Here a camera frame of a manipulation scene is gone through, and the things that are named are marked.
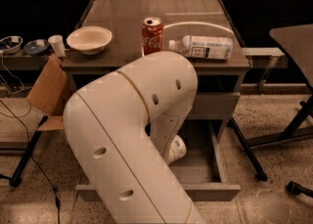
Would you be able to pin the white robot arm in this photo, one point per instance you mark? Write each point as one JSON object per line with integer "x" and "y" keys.
{"x": 123, "y": 127}

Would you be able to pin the closed grey upper drawer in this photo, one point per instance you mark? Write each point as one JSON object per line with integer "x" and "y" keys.
{"x": 214, "y": 105}

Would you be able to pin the grey drawer cabinet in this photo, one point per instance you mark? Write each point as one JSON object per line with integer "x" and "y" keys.
{"x": 124, "y": 19}

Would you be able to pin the red coca-cola can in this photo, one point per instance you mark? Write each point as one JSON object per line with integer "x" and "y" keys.
{"x": 152, "y": 31}

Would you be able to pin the open grey lower drawer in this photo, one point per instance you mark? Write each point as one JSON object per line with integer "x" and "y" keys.
{"x": 200, "y": 171}

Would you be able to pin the clear plastic water bottle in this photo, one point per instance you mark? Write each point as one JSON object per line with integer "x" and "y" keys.
{"x": 203, "y": 47}

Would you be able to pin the black stand leg right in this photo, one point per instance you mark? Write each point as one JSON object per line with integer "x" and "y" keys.
{"x": 260, "y": 174}

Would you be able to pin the black stand leg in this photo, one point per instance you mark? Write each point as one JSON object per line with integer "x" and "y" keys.
{"x": 260, "y": 174}
{"x": 16, "y": 178}

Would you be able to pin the white bowl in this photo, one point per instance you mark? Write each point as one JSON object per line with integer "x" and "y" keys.
{"x": 89, "y": 40}

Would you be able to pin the brown cardboard box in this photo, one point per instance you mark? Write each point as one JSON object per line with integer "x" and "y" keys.
{"x": 50, "y": 93}

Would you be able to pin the grey low shelf right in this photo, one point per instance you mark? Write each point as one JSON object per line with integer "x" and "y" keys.
{"x": 273, "y": 54}

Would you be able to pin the grey low shelf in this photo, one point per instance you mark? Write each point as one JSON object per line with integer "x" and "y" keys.
{"x": 273, "y": 54}
{"x": 22, "y": 61}

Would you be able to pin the white paper cup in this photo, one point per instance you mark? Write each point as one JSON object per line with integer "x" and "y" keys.
{"x": 56, "y": 41}

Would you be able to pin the blue patterned bowl right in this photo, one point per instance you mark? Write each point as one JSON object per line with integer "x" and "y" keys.
{"x": 36, "y": 47}

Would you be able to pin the blue patterned bowl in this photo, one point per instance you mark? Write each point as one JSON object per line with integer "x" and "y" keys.
{"x": 11, "y": 44}
{"x": 36, "y": 47}

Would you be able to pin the grey low shelf left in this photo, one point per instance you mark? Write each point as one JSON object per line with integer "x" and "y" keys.
{"x": 22, "y": 61}

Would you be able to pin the blue patterned bowl left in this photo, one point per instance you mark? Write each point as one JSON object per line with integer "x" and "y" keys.
{"x": 11, "y": 44}

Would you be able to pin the black stand leg left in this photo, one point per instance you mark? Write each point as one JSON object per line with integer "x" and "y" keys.
{"x": 16, "y": 178}

